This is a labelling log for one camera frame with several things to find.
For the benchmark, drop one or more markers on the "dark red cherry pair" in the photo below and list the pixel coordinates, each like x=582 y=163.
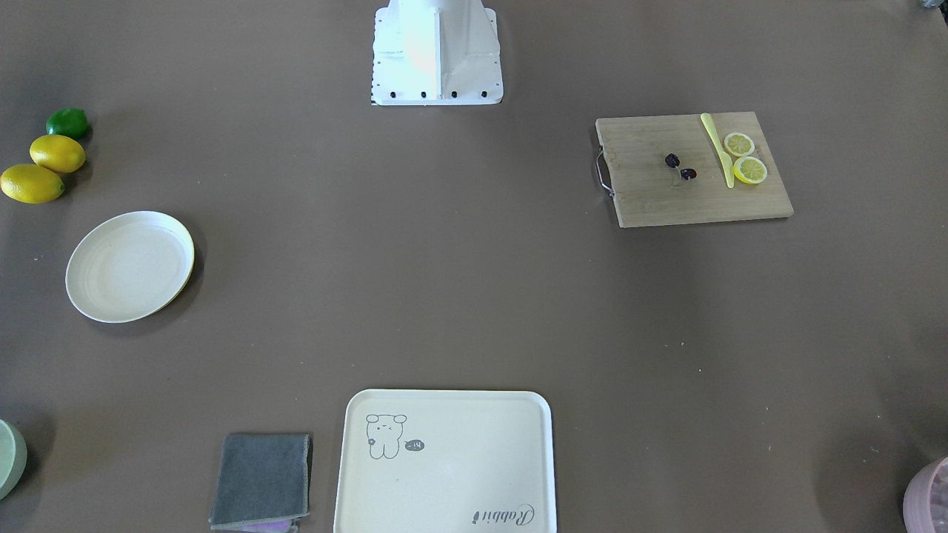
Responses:
x=680 y=173

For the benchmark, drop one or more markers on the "mint green bowl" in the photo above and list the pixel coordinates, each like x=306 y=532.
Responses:
x=13 y=457

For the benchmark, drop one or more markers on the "yellow lemon near scoop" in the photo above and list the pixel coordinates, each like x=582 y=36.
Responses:
x=32 y=184

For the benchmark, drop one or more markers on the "pink bowl with ice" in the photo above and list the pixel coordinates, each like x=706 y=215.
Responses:
x=925 y=499

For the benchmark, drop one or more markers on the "lemon slice far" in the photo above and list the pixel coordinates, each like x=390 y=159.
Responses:
x=738 y=144

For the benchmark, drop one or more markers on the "wooden cutting board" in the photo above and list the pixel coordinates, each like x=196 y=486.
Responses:
x=665 y=170

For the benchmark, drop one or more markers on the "yellow lemon near lime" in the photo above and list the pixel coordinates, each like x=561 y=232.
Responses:
x=58 y=153

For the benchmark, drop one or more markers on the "grey folded cloth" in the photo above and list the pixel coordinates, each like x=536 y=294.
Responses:
x=263 y=483

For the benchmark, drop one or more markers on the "lemon slice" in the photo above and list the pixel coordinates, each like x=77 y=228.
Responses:
x=738 y=144
x=750 y=170

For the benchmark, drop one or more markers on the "cream round plate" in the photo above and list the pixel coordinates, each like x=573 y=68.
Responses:
x=130 y=267

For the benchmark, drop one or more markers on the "lemon slice near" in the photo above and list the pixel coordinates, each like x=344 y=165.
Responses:
x=750 y=170

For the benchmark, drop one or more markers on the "yellow plastic knife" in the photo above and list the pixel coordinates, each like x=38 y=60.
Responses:
x=725 y=159

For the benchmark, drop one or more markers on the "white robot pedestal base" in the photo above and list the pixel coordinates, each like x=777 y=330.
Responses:
x=436 y=53

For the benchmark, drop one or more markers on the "cream rabbit tray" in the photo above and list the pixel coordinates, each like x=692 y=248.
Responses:
x=447 y=461

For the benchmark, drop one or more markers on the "green lime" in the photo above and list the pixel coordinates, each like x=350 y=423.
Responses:
x=72 y=122

